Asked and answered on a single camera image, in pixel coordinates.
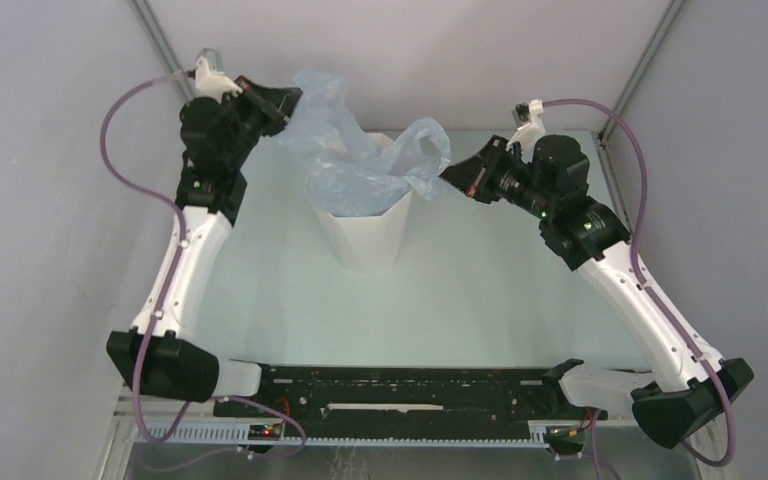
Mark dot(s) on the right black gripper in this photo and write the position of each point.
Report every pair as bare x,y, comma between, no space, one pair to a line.
473,176

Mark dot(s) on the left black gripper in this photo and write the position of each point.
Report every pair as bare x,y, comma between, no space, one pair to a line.
275,104

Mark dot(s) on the blue plastic trash bag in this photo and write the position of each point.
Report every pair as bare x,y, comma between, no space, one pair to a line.
347,173

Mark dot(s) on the white translucent trash bin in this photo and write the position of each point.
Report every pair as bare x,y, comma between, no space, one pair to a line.
368,243

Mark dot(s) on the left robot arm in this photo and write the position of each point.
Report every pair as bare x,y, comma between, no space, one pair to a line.
157,355

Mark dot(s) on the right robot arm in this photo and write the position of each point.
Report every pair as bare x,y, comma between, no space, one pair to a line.
688,377

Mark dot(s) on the small lit circuit board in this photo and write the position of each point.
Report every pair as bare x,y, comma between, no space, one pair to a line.
264,432

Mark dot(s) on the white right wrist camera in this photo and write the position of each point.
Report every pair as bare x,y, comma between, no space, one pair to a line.
530,126

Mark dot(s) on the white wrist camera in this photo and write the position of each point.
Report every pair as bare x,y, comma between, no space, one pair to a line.
210,79
530,126

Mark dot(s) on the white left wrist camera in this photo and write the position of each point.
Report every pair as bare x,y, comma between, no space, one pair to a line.
210,79

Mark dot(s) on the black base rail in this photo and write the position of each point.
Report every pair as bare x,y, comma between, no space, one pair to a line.
436,403

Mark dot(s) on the white slotted cable duct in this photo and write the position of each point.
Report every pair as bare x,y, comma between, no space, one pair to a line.
236,434

